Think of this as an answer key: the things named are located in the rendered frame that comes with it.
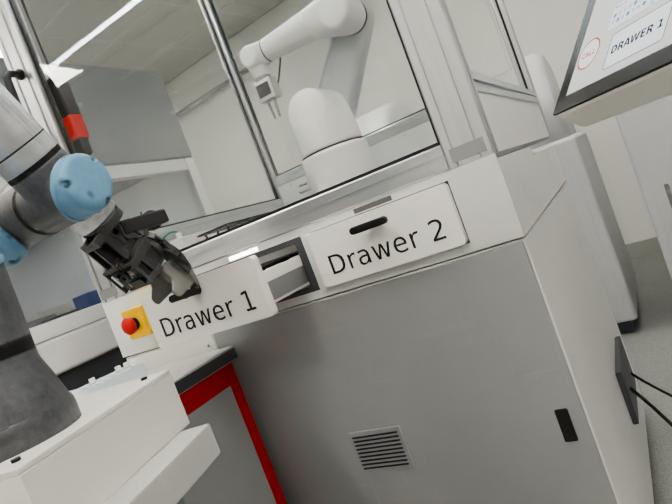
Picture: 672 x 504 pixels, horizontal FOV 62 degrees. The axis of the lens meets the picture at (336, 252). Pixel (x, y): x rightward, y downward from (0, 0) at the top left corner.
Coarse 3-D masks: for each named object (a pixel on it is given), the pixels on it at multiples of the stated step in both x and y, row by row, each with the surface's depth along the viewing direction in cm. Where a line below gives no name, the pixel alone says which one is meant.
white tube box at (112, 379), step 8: (136, 368) 115; (144, 368) 116; (104, 376) 119; (112, 376) 116; (120, 376) 113; (128, 376) 114; (136, 376) 115; (144, 376) 116; (88, 384) 116; (96, 384) 113; (104, 384) 110; (112, 384) 111; (80, 392) 111; (88, 392) 108
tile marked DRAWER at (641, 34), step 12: (660, 12) 57; (636, 24) 61; (648, 24) 59; (660, 24) 57; (612, 36) 65; (624, 36) 62; (636, 36) 60; (648, 36) 58; (660, 36) 56; (612, 48) 64; (624, 48) 62; (636, 48) 59; (612, 60) 63
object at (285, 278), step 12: (276, 264) 136; (288, 264) 107; (300, 264) 111; (276, 276) 103; (288, 276) 106; (300, 276) 109; (276, 288) 101; (288, 288) 104; (300, 288) 108; (276, 300) 101
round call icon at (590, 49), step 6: (600, 36) 68; (588, 42) 70; (594, 42) 69; (600, 42) 67; (582, 48) 71; (588, 48) 70; (594, 48) 68; (582, 54) 71; (588, 54) 69; (594, 54) 68; (582, 60) 70; (588, 60) 68; (594, 60) 67; (576, 66) 71; (582, 66) 69; (588, 66) 68; (576, 72) 70
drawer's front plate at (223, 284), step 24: (240, 264) 96; (216, 288) 100; (240, 288) 98; (264, 288) 96; (168, 312) 106; (192, 312) 104; (240, 312) 99; (264, 312) 96; (168, 336) 108; (192, 336) 105
